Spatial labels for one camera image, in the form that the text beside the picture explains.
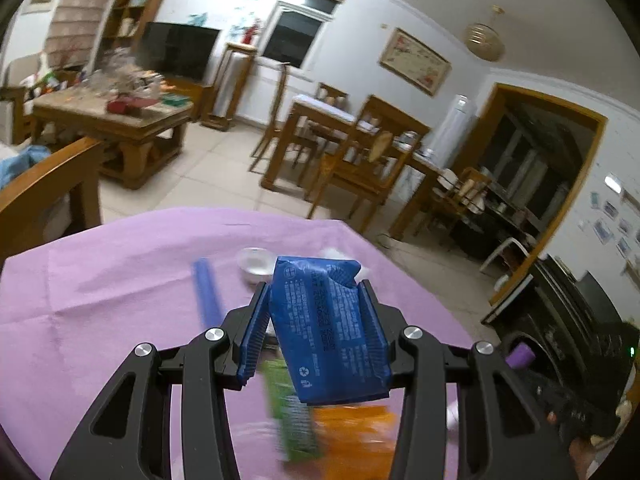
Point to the blue tissue pack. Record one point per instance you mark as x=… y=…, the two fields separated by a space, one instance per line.
x=328 y=331

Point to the white tissue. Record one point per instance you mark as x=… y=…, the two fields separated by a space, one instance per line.
x=336 y=254

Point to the blue cloth on sofa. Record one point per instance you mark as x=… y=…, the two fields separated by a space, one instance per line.
x=14 y=163

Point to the orange snack bag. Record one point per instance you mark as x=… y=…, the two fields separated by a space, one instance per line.
x=357 y=442

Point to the gold ceiling lamp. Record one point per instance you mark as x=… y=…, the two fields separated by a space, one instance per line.
x=482 y=39

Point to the white bottle cap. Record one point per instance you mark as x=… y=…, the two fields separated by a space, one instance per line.
x=256 y=264

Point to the wooden dining chair front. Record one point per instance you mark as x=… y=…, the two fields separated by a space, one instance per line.
x=368 y=162

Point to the white standing air conditioner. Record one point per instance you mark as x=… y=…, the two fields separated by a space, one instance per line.
x=450 y=134

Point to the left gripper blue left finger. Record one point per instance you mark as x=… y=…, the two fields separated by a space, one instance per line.
x=125 y=434

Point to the wooden sofa with cushions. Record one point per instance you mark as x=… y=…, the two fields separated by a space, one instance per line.
x=72 y=172

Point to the tall wooden plant stand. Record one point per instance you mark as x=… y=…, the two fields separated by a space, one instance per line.
x=222 y=98

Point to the wooden bookshelf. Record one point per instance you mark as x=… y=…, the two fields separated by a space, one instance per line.
x=125 y=24

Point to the blue stick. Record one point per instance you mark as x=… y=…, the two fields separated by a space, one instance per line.
x=206 y=291

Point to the framed floral picture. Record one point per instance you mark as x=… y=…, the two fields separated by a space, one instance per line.
x=411 y=60

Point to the wooden dining table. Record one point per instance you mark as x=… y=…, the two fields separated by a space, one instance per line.
x=303 y=107

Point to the purple tablecloth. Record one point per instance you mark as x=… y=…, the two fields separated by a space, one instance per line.
x=73 y=309

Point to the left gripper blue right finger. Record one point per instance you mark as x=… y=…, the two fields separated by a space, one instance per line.
x=502 y=431

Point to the green snack wrapper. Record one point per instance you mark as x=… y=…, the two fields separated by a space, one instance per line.
x=297 y=439

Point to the wooden coffee table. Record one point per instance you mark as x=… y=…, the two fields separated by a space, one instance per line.
x=144 y=143

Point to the black television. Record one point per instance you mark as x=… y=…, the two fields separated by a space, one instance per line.
x=176 y=50

